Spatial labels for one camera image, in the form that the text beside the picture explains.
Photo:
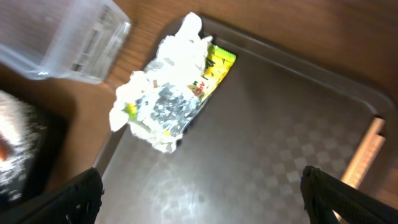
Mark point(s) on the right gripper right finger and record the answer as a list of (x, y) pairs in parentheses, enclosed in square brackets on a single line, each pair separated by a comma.
[(325, 196)]

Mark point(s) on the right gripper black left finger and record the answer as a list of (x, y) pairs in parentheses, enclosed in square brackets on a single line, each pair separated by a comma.
[(76, 201)]

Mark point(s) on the silver green snack wrapper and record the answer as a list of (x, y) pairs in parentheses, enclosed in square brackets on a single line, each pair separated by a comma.
[(160, 114)]

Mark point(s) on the white wrapper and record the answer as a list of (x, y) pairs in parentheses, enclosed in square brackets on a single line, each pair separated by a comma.
[(181, 56)]

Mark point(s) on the black plastic tray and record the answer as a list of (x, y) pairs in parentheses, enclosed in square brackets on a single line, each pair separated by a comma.
[(50, 143)]

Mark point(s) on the dark brown serving tray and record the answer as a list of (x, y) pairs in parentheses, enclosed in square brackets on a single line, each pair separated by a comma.
[(242, 157)]

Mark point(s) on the clear plastic bin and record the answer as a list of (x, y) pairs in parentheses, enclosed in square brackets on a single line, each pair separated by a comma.
[(73, 39)]

